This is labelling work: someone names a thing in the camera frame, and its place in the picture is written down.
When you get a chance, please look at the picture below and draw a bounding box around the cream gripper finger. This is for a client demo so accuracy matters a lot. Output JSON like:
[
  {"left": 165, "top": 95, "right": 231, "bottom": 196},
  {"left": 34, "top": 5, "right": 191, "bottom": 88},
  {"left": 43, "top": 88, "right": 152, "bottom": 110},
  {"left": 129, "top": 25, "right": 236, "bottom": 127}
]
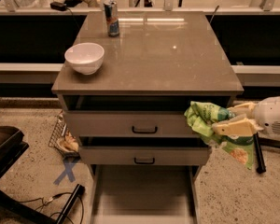
[
  {"left": 229, "top": 102, "right": 257, "bottom": 116},
  {"left": 212, "top": 118, "right": 262, "bottom": 136}
]

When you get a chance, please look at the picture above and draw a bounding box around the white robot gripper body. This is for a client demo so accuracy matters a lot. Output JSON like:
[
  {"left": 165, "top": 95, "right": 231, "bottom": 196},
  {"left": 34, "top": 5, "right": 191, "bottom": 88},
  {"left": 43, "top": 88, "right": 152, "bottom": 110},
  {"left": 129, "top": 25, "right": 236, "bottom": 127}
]
[{"left": 253, "top": 96, "right": 280, "bottom": 141}]

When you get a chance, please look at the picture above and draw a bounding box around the green rice chip bag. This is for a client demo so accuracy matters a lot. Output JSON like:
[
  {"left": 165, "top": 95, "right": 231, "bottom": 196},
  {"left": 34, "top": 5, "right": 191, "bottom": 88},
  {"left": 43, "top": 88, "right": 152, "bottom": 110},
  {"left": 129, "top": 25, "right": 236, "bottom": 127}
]
[{"left": 184, "top": 101, "right": 254, "bottom": 169}]

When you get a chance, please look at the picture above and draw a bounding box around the grey drawer cabinet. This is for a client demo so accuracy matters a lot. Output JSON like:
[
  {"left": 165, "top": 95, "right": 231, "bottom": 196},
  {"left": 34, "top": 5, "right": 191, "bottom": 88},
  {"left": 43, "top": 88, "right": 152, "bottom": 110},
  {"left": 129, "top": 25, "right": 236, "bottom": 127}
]
[{"left": 50, "top": 10, "right": 245, "bottom": 173}]

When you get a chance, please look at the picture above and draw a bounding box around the open bottom drawer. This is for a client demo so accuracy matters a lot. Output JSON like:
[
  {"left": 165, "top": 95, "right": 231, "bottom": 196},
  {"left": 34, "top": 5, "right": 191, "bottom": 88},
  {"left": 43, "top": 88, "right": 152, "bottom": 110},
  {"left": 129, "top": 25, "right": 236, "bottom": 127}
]
[{"left": 88, "top": 165, "right": 200, "bottom": 224}]

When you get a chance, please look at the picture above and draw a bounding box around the black floor stand bar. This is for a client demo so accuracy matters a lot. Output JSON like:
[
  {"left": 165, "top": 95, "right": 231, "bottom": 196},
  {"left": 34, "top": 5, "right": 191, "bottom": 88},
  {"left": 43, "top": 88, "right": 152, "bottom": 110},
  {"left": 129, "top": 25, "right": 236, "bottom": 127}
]
[{"left": 247, "top": 114, "right": 280, "bottom": 175}]

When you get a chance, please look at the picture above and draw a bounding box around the white ceramic bowl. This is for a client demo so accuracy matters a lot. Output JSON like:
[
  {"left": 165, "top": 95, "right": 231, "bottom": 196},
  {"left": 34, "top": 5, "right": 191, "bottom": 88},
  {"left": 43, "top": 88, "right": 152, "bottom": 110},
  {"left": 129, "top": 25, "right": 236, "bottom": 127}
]
[{"left": 64, "top": 42, "right": 105, "bottom": 75}]

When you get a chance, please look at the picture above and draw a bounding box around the blue silver energy drink can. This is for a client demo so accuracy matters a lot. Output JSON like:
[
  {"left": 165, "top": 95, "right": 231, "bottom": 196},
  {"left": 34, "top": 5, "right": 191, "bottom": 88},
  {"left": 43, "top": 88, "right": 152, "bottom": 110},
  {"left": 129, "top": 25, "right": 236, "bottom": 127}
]
[{"left": 104, "top": 0, "right": 119, "bottom": 37}]

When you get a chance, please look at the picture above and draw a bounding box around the blue tape cross mark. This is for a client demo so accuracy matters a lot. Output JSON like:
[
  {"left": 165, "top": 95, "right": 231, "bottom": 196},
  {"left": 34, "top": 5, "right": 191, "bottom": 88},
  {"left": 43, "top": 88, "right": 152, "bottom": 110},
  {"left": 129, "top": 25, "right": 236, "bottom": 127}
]
[{"left": 53, "top": 157, "right": 80, "bottom": 185}]

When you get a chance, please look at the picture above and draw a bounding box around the black power adapter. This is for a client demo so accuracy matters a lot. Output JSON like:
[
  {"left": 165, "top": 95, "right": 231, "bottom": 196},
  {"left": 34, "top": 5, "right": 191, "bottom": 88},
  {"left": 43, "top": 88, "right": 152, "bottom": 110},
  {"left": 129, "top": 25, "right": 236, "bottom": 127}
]
[{"left": 50, "top": 2, "right": 67, "bottom": 11}]

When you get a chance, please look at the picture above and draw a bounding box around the black chair base left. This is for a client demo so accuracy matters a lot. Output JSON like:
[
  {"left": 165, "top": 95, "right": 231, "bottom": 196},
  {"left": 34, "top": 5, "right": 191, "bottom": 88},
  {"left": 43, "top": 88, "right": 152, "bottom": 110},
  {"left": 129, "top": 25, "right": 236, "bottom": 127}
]
[{"left": 0, "top": 110, "right": 86, "bottom": 224}]

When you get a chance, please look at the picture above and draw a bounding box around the middle drawer with black handle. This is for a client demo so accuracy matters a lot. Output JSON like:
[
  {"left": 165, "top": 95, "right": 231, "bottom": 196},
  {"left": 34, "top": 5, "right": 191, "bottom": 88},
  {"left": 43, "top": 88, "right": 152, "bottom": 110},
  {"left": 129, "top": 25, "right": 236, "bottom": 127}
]
[{"left": 79, "top": 147, "right": 211, "bottom": 165}]

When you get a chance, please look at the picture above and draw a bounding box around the drawer with black handle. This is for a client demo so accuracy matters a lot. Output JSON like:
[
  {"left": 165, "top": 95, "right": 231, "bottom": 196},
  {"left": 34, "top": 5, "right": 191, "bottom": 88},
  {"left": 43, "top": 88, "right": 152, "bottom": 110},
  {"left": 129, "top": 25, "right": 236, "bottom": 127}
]
[
  {"left": 63, "top": 111, "right": 198, "bottom": 138},
  {"left": 79, "top": 147, "right": 211, "bottom": 165}
]

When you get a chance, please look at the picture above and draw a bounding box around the top drawer with black handle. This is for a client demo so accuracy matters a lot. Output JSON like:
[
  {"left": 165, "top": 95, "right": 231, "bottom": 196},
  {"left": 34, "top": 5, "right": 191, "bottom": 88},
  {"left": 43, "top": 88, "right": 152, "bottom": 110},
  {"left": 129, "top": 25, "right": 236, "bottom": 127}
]
[{"left": 63, "top": 111, "right": 198, "bottom": 138}]

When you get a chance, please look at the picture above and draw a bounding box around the wire basket with items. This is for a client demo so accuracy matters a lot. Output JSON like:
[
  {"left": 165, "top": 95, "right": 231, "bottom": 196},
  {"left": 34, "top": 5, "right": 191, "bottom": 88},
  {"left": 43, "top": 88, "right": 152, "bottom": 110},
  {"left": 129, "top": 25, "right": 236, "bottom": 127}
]
[{"left": 49, "top": 112, "right": 79, "bottom": 158}]

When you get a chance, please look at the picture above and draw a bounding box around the black cable on floor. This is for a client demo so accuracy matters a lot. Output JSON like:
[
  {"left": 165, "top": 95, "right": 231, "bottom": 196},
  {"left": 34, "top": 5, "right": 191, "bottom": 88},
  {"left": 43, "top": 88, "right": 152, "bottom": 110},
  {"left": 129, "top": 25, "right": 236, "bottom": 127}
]
[{"left": 17, "top": 191, "right": 85, "bottom": 224}]

